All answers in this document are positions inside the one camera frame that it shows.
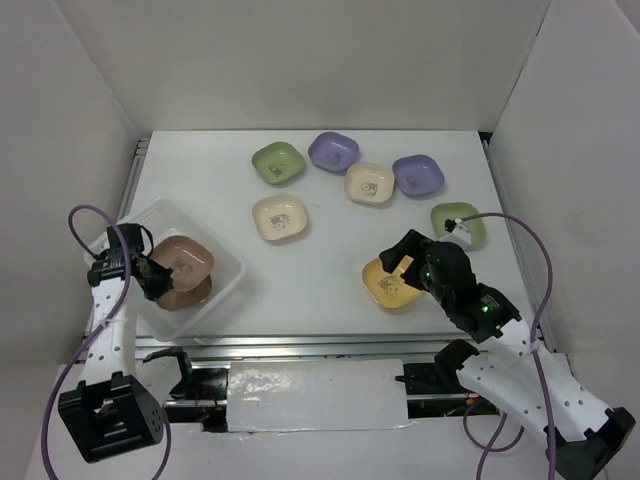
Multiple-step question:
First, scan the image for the cream plate right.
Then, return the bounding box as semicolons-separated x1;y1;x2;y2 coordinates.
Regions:
344;162;395;206

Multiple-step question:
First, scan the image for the purple plate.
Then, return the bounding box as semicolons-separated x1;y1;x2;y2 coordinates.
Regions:
307;132;360;174
392;154;445;197

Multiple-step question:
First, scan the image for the cream plate left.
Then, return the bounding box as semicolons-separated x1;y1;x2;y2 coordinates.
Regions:
252;193;308;242

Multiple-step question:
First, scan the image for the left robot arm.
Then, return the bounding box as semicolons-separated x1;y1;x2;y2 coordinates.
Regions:
57;223;171;463

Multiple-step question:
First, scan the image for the brown plate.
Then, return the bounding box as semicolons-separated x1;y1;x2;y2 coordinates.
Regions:
151;235;215;292
156;276;212;311

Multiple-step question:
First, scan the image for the white plastic bin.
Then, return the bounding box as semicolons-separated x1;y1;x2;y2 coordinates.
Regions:
82;196;249;343

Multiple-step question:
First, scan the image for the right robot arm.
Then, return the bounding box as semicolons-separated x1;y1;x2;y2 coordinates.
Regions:
379;230;636;479

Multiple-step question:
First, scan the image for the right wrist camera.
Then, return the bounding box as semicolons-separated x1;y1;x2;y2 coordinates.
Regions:
440;218;472;250

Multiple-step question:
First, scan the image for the yellow plate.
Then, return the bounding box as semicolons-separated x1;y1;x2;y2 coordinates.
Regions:
361;256;423;310

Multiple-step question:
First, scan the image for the green plate right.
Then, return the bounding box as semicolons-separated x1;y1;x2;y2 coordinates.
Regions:
430;202;487;250

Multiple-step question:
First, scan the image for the purple plate back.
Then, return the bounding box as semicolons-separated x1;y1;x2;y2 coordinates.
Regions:
307;132;360;174

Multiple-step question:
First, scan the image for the aluminium rail frame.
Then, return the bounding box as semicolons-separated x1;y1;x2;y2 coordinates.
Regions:
127;130;533;358

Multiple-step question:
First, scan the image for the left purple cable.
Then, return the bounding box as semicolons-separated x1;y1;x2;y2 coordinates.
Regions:
40;203;173;480

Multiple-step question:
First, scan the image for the purple plate right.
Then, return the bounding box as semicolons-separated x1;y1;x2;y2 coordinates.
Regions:
392;154;445;197

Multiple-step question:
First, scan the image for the cream plate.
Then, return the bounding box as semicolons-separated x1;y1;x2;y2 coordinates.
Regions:
252;193;308;242
344;162;395;206

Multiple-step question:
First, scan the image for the white cover panel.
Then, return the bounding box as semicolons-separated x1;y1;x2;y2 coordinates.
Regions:
226;359;410;433

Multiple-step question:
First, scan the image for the green plate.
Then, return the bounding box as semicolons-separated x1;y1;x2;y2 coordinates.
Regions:
430;202;487;250
251;141;306;186

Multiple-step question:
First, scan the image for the brown plate front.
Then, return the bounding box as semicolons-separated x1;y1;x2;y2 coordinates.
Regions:
151;235;215;292

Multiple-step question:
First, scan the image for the green plate left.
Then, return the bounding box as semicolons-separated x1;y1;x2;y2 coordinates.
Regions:
251;141;306;186

